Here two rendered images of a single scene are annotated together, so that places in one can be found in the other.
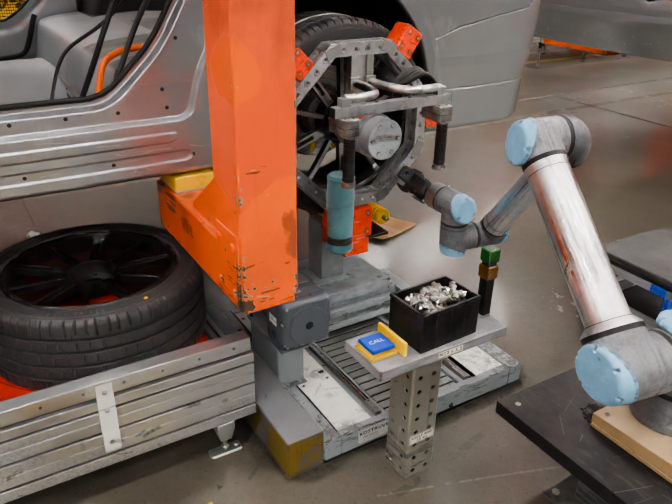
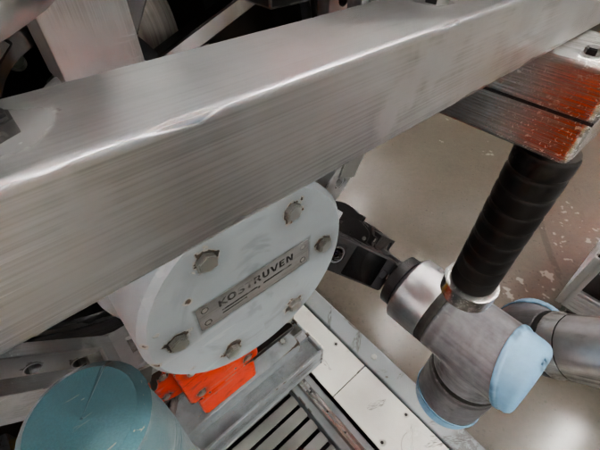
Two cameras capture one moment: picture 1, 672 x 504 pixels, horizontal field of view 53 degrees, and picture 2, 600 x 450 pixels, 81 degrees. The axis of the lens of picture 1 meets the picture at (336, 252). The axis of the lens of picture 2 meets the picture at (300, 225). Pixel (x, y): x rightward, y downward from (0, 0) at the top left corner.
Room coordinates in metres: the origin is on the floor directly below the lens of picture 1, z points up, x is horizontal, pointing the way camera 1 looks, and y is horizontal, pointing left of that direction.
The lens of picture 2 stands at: (1.88, -0.15, 1.01)
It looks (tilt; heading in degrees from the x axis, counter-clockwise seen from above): 45 degrees down; 351
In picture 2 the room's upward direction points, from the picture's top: straight up
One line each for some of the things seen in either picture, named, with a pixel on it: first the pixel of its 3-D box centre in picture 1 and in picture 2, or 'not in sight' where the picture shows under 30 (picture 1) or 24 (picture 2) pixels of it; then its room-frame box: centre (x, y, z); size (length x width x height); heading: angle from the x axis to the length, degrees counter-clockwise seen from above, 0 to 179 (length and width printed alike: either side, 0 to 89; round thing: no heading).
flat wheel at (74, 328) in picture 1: (96, 298); not in sight; (1.79, 0.74, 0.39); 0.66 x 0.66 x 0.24
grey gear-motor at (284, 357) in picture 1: (279, 312); not in sight; (1.95, 0.19, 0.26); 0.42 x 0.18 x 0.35; 32
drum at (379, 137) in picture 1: (366, 131); (170, 193); (2.08, -0.09, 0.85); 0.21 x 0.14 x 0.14; 32
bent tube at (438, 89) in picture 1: (404, 74); not in sight; (2.09, -0.20, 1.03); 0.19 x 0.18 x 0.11; 32
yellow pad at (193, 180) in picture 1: (188, 176); not in sight; (2.03, 0.48, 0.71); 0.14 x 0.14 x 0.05; 32
